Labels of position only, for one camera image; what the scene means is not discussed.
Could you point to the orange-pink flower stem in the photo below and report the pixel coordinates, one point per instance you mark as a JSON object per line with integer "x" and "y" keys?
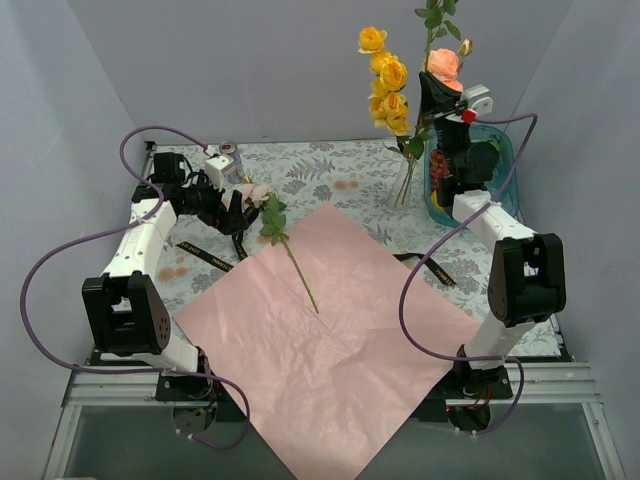
{"x": 444, "y": 64}

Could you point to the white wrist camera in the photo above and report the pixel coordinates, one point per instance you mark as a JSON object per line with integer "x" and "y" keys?
{"x": 474, "y": 102}
{"x": 214, "y": 167}

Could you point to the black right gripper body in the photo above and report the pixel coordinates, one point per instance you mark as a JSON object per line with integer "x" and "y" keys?
{"x": 441, "y": 113}

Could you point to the red grape bunch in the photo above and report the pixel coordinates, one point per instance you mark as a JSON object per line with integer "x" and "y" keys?
{"x": 438, "y": 168}

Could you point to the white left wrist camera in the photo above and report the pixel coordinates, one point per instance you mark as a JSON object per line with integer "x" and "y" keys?
{"x": 214, "y": 167}

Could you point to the black ribbon gold lettering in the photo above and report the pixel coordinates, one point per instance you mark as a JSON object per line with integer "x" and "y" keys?
{"x": 237, "y": 240}

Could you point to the silver drink can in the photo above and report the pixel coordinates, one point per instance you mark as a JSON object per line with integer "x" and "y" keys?
{"x": 234, "y": 172}

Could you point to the clear glass vase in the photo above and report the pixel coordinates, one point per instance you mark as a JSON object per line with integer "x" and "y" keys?
{"x": 399, "y": 197}

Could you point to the pale pink flower stem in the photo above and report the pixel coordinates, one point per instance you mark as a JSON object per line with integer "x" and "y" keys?
{"x": 437, "y": 18}

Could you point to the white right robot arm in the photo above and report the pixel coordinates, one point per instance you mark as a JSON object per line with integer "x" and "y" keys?
{"x": 526, "y": 284}

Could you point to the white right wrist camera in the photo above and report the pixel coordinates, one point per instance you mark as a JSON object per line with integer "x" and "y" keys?
{"x": 474, "y": 102}

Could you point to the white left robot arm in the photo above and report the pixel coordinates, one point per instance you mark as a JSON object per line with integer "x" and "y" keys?
{"x": 126, "y": 314}

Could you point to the teal plastic tray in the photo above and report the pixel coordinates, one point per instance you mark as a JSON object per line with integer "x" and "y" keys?
{"x": 480, "y": 132}

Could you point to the pink and purple wrapping paper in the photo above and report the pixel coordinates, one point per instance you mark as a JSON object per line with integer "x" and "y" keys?
{"x": 332, "y": 344}

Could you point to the yellow flower stem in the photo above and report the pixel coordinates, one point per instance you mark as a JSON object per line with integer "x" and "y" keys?
{"x": 388, "y": 106}

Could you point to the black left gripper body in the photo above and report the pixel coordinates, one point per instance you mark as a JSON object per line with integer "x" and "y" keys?
{"x": 221, "y": 214}

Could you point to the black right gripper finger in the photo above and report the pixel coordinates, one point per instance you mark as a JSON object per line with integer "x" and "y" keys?
{"x": 428, "y": 99}
{"x": 446, "y": 101}

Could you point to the light pink flower stem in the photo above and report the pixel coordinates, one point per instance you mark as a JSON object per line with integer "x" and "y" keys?
{"x": 271, "y": 209}

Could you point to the floral tablecloth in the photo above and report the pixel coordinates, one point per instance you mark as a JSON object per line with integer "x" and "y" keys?
{"x": 356, "y": 177}

